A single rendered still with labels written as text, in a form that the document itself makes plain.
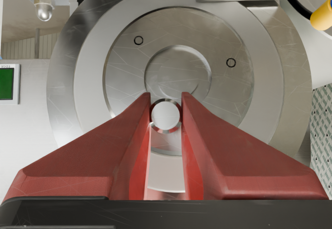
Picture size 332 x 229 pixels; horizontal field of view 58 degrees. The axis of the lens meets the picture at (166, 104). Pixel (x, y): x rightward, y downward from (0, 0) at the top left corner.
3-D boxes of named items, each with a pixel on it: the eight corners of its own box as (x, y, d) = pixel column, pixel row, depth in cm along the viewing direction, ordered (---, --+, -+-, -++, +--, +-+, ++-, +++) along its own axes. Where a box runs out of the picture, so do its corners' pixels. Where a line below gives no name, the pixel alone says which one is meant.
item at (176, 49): (270, 23, 15) (235, 173, 14) (259, 36, 17) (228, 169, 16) (124, -11, 15) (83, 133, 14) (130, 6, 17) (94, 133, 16)
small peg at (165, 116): (150, 136, 12) (144, 101, 12) (155, 136, 14) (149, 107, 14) (186, 130, 12) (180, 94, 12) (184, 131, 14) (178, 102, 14)
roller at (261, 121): (291, -9, 17) (278, 205, 15) (221, 80, 42) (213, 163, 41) (87, -26, 17) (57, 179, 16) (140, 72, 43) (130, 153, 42)
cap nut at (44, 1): (50, -10, 50) (50, 16, 50) (59, 0, 54) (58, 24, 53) (29, -10, 50) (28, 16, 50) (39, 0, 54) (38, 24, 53)
